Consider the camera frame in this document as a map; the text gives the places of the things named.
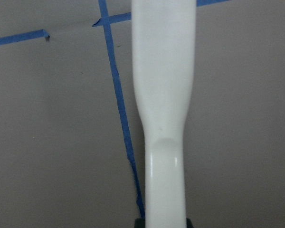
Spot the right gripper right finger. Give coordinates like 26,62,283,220
186,218,194,228

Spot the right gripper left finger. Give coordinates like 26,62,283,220
134,218,145,228

